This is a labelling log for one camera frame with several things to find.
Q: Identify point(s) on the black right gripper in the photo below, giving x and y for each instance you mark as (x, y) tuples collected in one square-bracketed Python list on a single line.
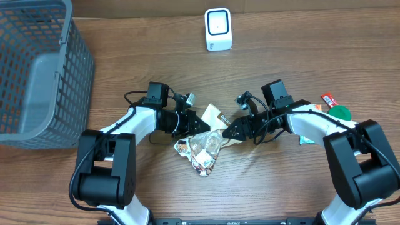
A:
[(245, 128)]

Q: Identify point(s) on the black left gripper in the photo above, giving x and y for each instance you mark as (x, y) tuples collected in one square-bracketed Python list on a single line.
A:
[(188, 122)]

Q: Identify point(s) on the white snack wrapper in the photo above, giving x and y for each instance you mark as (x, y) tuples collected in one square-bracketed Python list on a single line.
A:
[(202, 150)]

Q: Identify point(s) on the teal tissue packet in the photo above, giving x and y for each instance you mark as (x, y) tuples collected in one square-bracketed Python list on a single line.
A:
[(305, 140)]

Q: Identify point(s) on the orange white snack packet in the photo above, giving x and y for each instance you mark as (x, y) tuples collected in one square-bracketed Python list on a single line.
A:
[(318, 107)]

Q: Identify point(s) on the red snack bar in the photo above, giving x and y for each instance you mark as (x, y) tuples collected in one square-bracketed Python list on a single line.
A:
[(328, 98)]

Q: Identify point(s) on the green lid jar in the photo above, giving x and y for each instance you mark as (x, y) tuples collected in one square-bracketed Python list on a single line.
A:
[(341, 112)]

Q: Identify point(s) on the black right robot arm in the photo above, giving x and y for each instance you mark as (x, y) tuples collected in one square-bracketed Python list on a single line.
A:
[(364, 169)]

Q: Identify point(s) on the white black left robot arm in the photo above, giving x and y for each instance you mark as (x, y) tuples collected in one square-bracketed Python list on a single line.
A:
[(104, 179)]

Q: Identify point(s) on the white barcode scanner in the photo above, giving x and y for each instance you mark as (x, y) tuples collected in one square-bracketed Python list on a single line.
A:
[(218, 29)]

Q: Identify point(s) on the grey plastic mesh basket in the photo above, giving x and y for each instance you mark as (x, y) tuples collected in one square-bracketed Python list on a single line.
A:
[(47, 74)]

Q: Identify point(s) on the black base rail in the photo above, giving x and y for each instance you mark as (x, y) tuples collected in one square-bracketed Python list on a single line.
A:
[(288, 221)]

